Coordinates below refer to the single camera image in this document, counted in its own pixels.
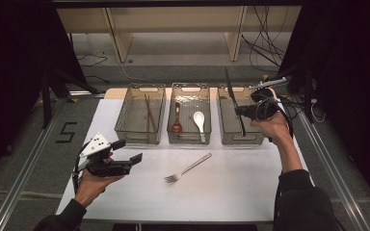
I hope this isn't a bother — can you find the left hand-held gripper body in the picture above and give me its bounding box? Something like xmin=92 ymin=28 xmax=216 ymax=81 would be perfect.
xmin=73 ymin=133 xmax=133 ymax=178

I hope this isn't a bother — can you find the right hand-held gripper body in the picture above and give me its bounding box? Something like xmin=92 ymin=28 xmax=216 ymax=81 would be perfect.
xmin=235 ymin=76 xmax=288 ymax=122

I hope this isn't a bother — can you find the transparent grey plastic bin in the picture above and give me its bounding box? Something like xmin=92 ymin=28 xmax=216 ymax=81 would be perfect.
xmin=167 ymin=82 xmax=212 ymax=145
xmin=114 ymin=82 xmax=167 ymax=145
xmin=216 ymin=84 xmax=266 ymax=145

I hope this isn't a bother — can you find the metal table knife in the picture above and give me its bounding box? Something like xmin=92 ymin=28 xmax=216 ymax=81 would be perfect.
xmin=224 ymin=66 xmax=248 ymax=138

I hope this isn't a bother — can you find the brown chopstick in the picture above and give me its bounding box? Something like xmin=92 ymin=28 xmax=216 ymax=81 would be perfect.
xmin=143 ymin=92 xmax=159 ymax=133
xmin=145 ymin=95 xmax=152 ymax=133

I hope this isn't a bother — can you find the white ceramic spoon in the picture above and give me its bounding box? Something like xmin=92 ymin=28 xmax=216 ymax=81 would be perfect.
xmin=192 ymin=111 xmax=207 ymax=144

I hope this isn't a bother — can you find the brown wooden spoon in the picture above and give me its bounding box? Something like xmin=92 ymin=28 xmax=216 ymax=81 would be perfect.
xmin=171 ymin=101 xmax=184 ymax=134

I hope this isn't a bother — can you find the person's right hand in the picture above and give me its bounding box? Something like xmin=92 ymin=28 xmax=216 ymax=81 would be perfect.
xmin=250 ymin=110 xmax=292 ymax=145

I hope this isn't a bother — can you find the person's left hand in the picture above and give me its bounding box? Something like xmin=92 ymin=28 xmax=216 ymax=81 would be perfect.
xmin=74 ymin=167 xmax=126 ymax=209

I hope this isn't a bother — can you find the black metal stand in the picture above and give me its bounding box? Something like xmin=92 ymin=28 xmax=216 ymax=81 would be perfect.
xmin=40 ymin=65 xmax=101 ymax=130
xmin=269 ymin=61 xmax=316 ymax=124

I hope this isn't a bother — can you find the metal fork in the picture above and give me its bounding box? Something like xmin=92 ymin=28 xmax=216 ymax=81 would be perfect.
xmin=163 ymin=152 xmax=213 ymax=184

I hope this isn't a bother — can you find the white table sheet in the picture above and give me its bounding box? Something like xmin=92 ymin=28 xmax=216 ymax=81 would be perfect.
xmin=56 ymin=97 xmax=316 ymax=223

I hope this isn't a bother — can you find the black curtain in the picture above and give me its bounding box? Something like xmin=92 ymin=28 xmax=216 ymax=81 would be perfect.
xmin=0 ymin=0 xmax=88 ymax=187
xmin=278 ymin=0 xmax=370 ymax=206

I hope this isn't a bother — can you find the light wooden desk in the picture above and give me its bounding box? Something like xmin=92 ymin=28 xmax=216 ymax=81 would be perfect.
xmin=56 ymin=6 xmax=303 ymax=64

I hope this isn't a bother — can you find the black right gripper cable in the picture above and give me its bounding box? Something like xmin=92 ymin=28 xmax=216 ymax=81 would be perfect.
xmin=253 ymin=92 xmax=295 ymax=142

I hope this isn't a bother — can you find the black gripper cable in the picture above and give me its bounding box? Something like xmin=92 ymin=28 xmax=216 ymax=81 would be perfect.
xmin=253 ymin=92 xmax=295 ymax=142
xmin=71 ymin=142 xmax=91 ymax=195

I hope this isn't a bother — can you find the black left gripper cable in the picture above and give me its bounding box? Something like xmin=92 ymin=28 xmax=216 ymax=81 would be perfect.
xmin=71 ymin=142 xmax=91 ymax=195

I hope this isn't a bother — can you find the thin white cable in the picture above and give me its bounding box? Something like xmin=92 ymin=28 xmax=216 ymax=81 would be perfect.
xmin=309 ymin=97 xmax=327 ymax=124

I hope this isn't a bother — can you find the short aluminium rail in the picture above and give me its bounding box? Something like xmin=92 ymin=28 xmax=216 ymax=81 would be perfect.
xmin=68 ymin=90 xmax=107 ymax=98

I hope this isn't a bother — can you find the bundle of black cables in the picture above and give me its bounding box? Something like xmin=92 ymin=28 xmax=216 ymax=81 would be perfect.
xmin=240 ymin=5 xmax=287 ymax=74

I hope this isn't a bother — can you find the black floor cable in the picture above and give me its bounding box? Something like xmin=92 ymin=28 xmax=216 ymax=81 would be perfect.
xmin=76 ymin=53 xmax=109 ymax=67
xmin=85 ymin=74 xmax=110 ymax=85

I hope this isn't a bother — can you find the white floor cable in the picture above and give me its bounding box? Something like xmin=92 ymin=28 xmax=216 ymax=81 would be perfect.
xmin=119 ymin=61 xmax=152 ymax=84

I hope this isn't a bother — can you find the long aluminium floor rail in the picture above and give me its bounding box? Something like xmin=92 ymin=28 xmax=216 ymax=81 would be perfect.
xmin=0 ymin=95 xmax=70 ymax=231
xmin=297 ymin=110 xmax=370 ymax=231

